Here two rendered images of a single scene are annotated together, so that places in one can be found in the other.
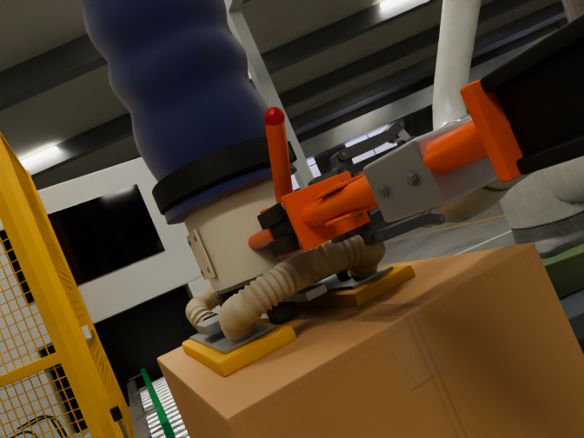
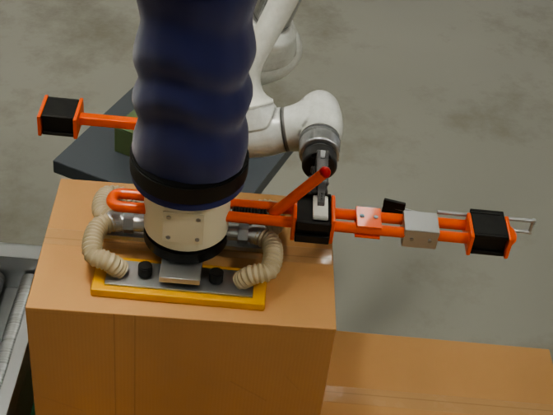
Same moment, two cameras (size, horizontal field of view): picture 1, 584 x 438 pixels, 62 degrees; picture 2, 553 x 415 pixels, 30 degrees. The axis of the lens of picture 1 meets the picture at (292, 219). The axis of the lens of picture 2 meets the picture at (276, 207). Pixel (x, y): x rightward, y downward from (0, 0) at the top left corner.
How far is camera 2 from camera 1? 1.99 m
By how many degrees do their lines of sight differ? 76
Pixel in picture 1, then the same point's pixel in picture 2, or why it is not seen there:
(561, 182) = not seen: hidden behind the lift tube
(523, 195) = not seen: hidden behind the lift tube
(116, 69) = (205, 104)
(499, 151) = (471, 249)
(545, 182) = not seen: hidden behind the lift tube
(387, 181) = (415, 237)
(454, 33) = (278, 30)
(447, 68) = (266, 51)
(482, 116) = (472, 243)
